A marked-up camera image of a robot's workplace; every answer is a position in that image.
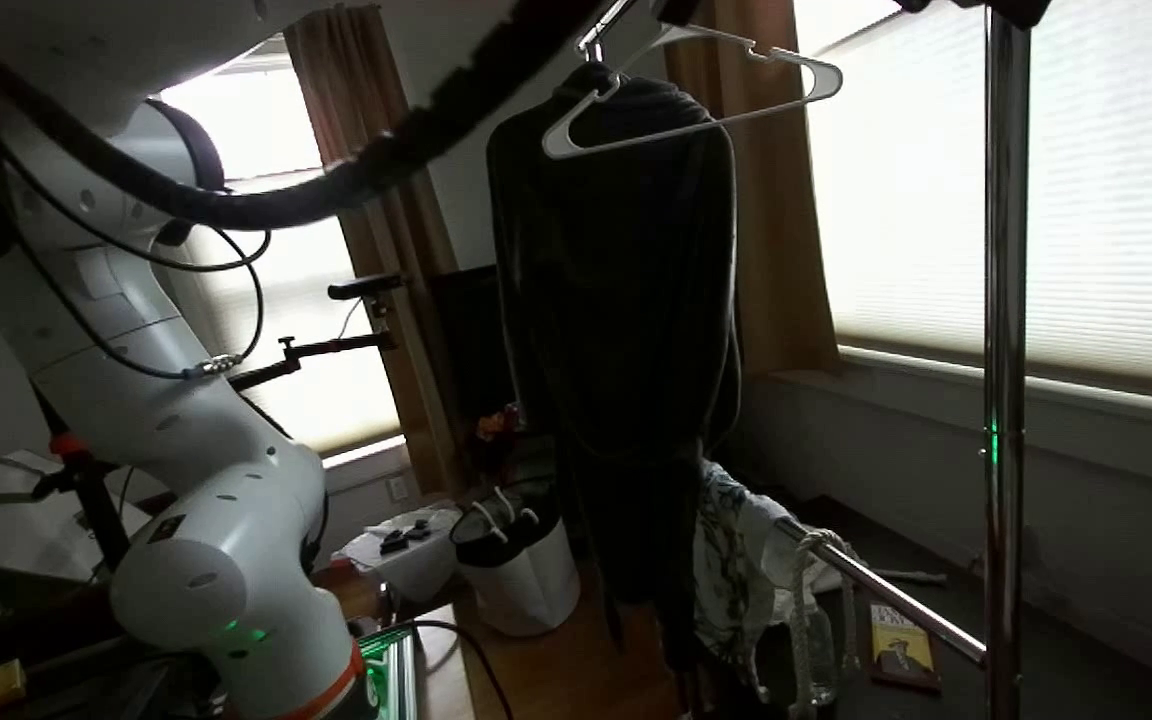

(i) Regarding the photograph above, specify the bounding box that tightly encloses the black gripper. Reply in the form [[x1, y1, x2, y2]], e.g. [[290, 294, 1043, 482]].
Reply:
[[893, 0, 1055, 32]]

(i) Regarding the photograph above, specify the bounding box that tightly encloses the white plastic hanger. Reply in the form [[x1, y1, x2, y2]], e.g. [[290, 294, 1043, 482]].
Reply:
[[536, 0, 853, 166]]

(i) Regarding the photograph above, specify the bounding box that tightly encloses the chrome rack upright pole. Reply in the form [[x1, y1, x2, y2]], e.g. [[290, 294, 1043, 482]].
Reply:
[[973, 13, 1034, 720]]

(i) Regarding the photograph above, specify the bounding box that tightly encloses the brown curtain beside blind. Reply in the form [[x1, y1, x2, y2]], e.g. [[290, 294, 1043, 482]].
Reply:
[[657, 0, 842, 386]]

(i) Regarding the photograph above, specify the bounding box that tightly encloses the dark hanging robe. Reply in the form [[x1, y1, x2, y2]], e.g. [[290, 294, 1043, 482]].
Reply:
[[481, 67, 747, 671]]

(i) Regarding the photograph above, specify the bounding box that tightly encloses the white floral cloth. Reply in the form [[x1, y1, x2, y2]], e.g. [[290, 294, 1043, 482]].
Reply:
[[687, 456, 806, 689]]

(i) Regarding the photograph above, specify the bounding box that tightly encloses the black flat panel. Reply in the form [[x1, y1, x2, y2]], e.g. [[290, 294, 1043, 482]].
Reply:
[[427, 260, 521, 469]]

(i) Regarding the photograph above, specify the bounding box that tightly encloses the yellow book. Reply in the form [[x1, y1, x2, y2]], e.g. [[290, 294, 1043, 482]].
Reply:
[[865, 597, 947, 700]]

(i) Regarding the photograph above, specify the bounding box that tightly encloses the small red object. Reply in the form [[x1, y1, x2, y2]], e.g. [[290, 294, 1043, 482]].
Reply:
[[473, 405, 529, 456]]

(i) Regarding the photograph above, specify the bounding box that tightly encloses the brown curtain beside small window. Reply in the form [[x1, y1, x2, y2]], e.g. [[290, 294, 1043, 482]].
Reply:
[[274, 6, 476, 501]]

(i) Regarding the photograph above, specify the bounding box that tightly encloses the white round bin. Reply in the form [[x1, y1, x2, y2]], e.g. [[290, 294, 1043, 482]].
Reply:
[[448, 492, 584, 641]]

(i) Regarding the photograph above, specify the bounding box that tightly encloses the white device with black buttons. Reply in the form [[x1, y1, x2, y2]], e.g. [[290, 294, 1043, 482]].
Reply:
[[337, 501, 466, 609]]

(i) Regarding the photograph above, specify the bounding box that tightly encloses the green-lit control box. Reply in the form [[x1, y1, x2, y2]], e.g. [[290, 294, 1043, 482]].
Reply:
[[355, 619, 425, 720]]

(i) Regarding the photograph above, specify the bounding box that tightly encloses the black stand with orange clamps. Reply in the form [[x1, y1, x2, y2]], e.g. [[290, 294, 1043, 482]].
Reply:
[[0, 419, 141, 582]]

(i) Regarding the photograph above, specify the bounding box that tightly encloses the chrome rack lower rail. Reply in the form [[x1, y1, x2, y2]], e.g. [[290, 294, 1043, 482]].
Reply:
[[771, 509, 992, 671]]

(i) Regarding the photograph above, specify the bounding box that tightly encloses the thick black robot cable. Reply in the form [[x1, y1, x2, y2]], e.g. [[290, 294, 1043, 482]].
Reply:
[[0, 0, 625, 234]]

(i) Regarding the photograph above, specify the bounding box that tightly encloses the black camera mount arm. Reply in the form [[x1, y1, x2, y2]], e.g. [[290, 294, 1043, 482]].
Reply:
[[224, 270, 413, 397]]

